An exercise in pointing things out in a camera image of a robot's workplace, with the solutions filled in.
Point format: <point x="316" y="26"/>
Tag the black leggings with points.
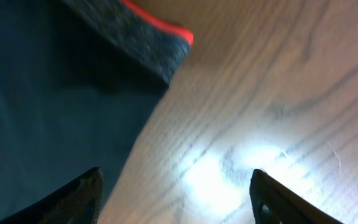
<point x="78" y="82"/>

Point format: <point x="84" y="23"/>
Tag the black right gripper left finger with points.
<point x="77" y="202"/>

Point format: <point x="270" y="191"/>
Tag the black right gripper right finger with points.
<point x="273" y="203"/>

